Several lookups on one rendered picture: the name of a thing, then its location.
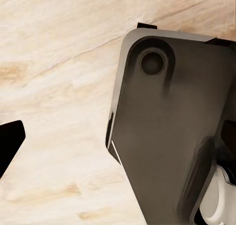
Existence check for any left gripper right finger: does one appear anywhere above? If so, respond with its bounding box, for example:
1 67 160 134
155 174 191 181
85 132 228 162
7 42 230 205
220 120 236 159

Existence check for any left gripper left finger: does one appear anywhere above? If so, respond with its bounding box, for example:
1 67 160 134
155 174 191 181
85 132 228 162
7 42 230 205
0 120 26 179

